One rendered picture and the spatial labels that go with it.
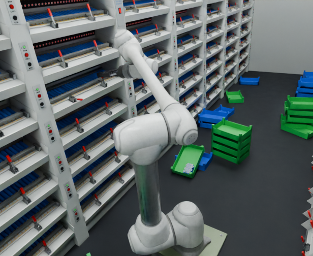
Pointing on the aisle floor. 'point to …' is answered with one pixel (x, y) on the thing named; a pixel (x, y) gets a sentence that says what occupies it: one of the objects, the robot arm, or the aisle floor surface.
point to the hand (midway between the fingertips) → (102, 74)
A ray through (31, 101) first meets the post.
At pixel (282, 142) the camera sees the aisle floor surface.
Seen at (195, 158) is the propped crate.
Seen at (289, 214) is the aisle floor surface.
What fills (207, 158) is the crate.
